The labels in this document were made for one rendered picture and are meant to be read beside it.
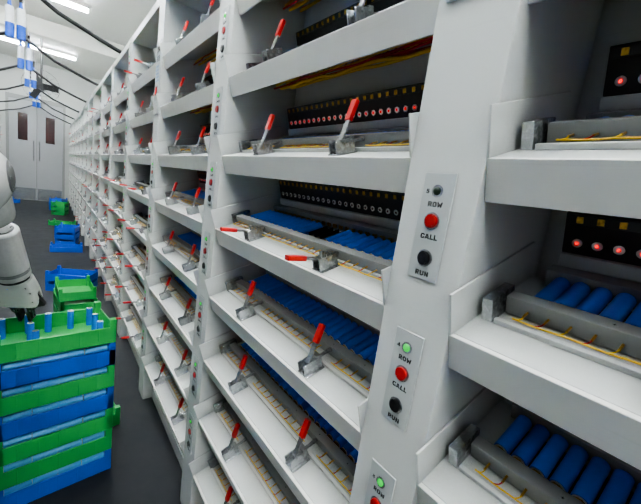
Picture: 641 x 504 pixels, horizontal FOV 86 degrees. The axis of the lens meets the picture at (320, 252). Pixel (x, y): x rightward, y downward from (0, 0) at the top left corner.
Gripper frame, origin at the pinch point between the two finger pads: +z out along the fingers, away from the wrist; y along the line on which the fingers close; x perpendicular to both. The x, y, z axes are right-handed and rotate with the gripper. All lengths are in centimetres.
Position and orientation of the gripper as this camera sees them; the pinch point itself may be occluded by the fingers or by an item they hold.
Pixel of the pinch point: (25, 313)
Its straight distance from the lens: 142.9
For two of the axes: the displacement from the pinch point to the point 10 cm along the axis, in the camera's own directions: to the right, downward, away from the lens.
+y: 9.5, 0.8, 2.9
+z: -2.4, 8.0, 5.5
